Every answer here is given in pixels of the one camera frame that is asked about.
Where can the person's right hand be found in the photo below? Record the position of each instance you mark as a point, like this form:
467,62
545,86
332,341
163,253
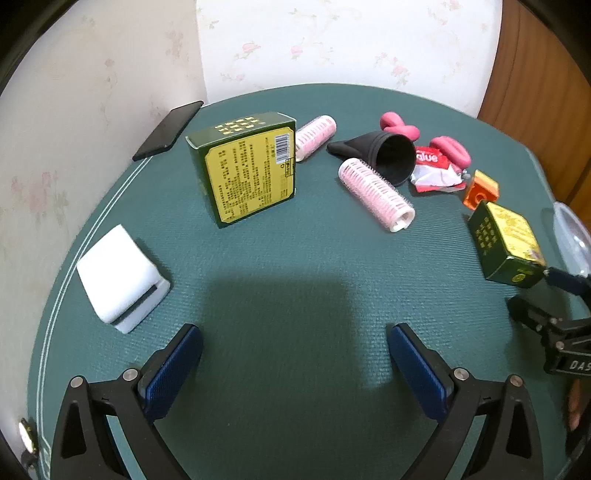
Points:
577,404

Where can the black smartphone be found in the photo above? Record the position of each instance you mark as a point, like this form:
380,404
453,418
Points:
168,129

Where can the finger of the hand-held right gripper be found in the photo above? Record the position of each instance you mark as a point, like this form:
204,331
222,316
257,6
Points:
568,279
528,314

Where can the pink hair clip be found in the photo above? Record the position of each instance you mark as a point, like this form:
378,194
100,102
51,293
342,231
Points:
392,121
455,152

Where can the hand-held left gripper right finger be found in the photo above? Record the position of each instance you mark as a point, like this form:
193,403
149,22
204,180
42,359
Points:
418,369

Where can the clear plastic bowl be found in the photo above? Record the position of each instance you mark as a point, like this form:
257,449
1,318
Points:
570,230

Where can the large green yellow box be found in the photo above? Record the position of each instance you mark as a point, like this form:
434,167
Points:
249,175

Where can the small orange yellow box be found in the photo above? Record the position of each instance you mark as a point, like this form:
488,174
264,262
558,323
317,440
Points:
480,191

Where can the white foam sponge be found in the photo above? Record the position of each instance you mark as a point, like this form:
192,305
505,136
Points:
115,272

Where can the wooden wardrobe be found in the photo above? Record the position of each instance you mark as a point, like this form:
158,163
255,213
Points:
531,69

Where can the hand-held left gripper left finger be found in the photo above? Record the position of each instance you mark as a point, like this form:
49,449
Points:
171,374

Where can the red white wrapper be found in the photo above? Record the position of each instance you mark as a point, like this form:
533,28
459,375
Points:
434,175

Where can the metal latch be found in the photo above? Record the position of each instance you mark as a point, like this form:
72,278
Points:
27,434

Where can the small green yellow box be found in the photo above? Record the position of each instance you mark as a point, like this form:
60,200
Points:
503,240

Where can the pink hair roller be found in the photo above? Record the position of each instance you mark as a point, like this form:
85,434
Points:
314,136
374,189

